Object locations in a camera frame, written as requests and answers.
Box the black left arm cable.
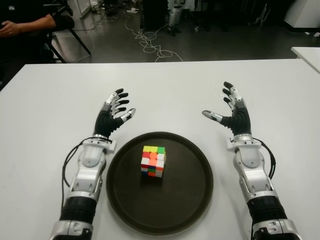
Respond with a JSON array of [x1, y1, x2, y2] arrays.
[[61, 138, 85, 188]]

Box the white side table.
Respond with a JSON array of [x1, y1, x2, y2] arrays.
[[291, 46, 320, 76]]

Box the black cabinet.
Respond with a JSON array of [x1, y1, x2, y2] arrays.
[[142, 0, 171, 31]]

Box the seated person black clothes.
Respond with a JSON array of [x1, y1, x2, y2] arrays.
[[0, 0, 76, 83]]

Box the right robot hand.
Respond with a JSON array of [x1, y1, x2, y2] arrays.
[[201, 81, 253, 137]]

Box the folded metal stand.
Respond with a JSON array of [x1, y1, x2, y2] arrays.
[[254, 2, 272, 26]]

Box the bystander bare forearm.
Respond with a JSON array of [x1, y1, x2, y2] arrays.
[[14, 13, 56, 35]]

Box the silver humanoid robot legs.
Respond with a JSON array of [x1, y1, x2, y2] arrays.
[[167, 0, 185, 35]]

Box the bystander hand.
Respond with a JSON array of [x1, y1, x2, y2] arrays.
[[0, 20, 21, 38]]

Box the dark brown round plate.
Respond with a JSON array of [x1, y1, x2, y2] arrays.
[[106, 131, 215, 229]]

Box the white tangled floor cable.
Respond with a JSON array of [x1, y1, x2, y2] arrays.
[[124, 17, 185, 63]]

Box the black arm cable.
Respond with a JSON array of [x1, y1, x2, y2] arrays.
[[61, 138, 85, 188], [259, 139, 277, 180]]

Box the white cabinet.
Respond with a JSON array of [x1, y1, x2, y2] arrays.
[[66, 0, 92, 19]]

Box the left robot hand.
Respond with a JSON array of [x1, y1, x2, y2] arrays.
[[92, 87, 137, 138]]

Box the black chair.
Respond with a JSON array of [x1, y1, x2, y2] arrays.
[[43, 4, 92, 63]]

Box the white machine housing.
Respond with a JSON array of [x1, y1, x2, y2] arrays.
[[283, 0, 320, 33]]

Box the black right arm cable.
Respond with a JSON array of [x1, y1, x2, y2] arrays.
[[259, 139, 277, 180]]

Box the multicoloured Rubik's cube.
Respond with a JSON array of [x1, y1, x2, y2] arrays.
[[140, 145, 167, 179]]

